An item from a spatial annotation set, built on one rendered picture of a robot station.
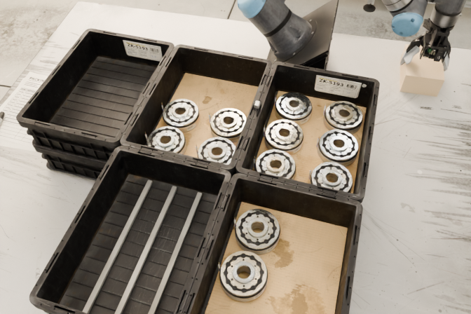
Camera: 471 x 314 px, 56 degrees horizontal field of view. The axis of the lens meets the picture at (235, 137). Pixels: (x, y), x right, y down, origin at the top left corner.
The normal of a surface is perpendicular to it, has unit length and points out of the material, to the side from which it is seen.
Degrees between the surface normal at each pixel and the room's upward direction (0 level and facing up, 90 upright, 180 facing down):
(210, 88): 0
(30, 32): 0
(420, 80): 90
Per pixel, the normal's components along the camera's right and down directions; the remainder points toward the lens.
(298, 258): -0.03, -0.63
